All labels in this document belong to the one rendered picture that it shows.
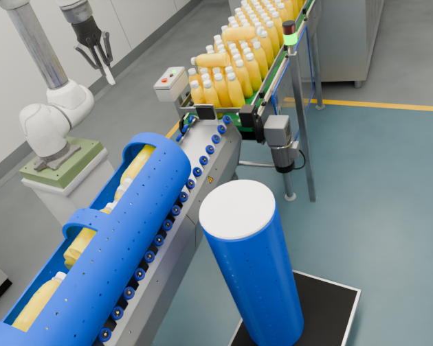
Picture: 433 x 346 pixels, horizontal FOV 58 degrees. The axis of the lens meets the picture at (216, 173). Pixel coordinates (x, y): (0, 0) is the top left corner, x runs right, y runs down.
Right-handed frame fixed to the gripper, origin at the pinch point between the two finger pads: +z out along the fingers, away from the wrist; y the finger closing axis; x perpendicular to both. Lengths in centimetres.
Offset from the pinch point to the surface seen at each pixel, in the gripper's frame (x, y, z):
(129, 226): -36, -24, 34
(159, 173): -22.3, -4.1, 32.2
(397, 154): -5, 163, 148
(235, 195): -41, 14, 46
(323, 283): -46, 45, 134
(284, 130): -6, 67, 64
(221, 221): -47, 3, 46
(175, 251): -30, -13, 63
